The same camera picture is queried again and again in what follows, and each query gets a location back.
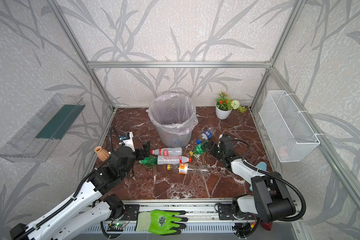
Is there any green bottle yellow cap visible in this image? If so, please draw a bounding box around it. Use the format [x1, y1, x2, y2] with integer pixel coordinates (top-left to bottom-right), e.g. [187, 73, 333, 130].
[189, 140, 210, 158]
[139, 155, 158, 167]

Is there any white bottle red label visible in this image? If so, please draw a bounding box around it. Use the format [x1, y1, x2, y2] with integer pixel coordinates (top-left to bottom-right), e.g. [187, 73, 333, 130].
[157, 156, 192, 165]

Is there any white bottle red cap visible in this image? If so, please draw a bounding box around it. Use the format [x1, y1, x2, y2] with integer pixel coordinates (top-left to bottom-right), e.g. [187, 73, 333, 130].
[151, 147, 183, 156]

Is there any clear bottle orange label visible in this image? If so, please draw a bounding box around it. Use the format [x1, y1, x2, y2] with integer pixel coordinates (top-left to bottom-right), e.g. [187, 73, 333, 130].
[167, 163, 210, 176]

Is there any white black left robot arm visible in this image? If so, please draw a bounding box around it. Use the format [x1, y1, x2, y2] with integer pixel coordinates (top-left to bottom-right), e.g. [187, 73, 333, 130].
[10, 142, 151, 240]

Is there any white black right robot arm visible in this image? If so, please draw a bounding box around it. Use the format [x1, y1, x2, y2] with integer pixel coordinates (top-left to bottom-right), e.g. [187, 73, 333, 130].
[205, 134, 301, 223]

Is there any grey mesh waste bin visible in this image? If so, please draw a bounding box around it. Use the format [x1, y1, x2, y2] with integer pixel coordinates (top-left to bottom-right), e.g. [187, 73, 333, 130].
[147, 93, 198, 148]

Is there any clear plastic bin liner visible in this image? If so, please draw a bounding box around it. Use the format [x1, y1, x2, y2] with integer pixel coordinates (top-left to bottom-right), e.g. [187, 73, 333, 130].
[147, 93, 199, 135]

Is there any small pepsi bottle blue label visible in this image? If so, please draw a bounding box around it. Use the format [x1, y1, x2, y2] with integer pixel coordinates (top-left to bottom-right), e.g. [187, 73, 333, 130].
[197, 128, 215, 144]

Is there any terracotta ribbed vase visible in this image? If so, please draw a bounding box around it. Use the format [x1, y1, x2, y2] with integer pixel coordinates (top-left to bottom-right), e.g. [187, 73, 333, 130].
[94, 146, 110, 162]

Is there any potted plant white pot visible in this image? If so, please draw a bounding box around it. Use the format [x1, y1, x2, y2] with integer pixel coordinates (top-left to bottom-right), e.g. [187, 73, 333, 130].
[216, 92, 247, 120]

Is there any green work glove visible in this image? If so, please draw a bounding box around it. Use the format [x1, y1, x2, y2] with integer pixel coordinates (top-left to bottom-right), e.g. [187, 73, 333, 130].
[135, 210, 188, 236]

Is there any green circuit board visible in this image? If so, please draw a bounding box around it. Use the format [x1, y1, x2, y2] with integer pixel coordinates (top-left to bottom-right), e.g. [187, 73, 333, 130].
[106, 222, 129, 233]

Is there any red plastic cup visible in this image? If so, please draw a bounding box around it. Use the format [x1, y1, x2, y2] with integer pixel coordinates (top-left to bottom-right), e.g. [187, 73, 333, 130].
[260, 221, 273, 231]

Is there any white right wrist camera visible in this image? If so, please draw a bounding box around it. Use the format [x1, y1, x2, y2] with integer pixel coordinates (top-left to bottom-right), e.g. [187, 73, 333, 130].
[218, 134, 229, 148]

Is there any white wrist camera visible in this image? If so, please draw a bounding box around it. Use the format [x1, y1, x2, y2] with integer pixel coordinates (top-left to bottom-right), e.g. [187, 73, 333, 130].
[119, 132, 135, 152]
[218, 134, 229, 148]

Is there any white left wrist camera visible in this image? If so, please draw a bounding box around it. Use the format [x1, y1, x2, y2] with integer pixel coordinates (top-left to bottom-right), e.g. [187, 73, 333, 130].
[119, 132, 135, 152]

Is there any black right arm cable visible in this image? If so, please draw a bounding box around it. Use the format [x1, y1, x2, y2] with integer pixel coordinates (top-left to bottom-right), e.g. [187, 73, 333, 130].
[229, 138, 307, 223]

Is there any white wire mesh basket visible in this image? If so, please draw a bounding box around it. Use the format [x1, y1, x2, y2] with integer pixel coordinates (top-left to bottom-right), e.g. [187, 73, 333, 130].
[259, 90, 320, 163]

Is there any clear acrylic wall shelf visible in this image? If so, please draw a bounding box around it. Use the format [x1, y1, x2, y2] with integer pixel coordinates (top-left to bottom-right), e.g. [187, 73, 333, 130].
[0, 94, 86, 163]

